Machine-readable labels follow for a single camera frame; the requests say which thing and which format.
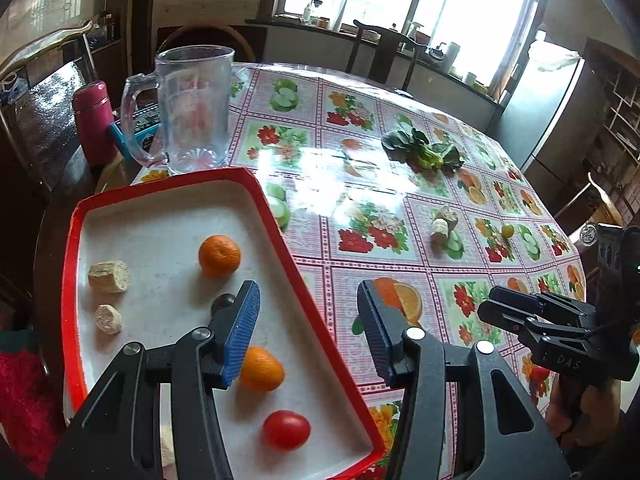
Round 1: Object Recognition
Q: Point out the small green lime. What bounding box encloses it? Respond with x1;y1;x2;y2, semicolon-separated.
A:
501;224;514;238

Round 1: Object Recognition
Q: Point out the small beige root piece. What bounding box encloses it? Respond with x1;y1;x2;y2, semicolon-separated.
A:
94;304;122;336

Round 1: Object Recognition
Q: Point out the orange mandarin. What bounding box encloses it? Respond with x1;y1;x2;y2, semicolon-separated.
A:
239;347;285;393
198;234;241;278

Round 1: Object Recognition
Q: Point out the red tomato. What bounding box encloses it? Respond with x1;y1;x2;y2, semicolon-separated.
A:
262;410;311;451

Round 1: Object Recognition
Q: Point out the red rimmed white tray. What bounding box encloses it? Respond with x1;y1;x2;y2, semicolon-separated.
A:
61;168;384;479

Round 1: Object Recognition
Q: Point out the right hand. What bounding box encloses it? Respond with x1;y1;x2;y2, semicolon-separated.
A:
546;375;622;450

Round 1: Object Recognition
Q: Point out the red cloth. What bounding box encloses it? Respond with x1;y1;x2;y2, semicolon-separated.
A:
1;330;65;479

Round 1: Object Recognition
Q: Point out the wooden chair right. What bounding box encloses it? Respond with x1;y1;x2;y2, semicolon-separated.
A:
554;171;625;234

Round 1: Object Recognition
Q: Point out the floral fruit tablecloth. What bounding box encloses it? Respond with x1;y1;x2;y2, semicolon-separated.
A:
130;62;586;480

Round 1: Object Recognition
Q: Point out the silver refrigerator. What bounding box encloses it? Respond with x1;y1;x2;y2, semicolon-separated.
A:
488;40;605;204

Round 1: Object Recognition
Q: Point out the green leafy vegetable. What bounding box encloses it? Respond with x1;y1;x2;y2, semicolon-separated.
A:
381;127;464;172

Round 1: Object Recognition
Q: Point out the white roll on windowsill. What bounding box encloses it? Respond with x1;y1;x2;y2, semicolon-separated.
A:
440;41;460;74

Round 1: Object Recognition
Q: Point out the dark far wooden chair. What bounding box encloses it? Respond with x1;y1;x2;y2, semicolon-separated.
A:
345;20;426;96

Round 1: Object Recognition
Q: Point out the dark wooden chair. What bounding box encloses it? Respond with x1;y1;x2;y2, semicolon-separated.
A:
1;20;98;193
345;20;426;96

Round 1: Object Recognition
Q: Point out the blue box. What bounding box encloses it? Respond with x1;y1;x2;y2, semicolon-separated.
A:
108;104;160;160

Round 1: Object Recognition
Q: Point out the magenta thermos bottle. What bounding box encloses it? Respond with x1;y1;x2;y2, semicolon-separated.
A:
72;80;117;167

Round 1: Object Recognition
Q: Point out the clear plastic pitcher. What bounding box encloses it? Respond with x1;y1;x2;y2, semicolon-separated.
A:
120;44;234;174

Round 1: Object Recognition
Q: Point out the round back wooden chair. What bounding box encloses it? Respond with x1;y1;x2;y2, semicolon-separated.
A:
156;23;257;63

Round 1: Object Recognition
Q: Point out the wooden wall shelf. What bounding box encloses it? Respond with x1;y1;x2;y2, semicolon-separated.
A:
584;38;639;224

